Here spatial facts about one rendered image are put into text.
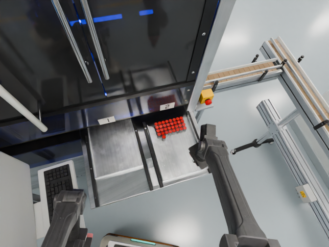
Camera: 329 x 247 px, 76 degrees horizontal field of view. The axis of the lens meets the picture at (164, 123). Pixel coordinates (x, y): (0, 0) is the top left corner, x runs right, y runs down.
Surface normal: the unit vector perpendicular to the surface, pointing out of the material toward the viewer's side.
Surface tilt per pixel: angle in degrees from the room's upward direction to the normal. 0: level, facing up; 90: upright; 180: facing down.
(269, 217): 0
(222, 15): 90
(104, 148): 0
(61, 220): 41
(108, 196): 0
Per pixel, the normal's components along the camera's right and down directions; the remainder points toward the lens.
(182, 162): 0.06, -0.43
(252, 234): 0.17, -0.87
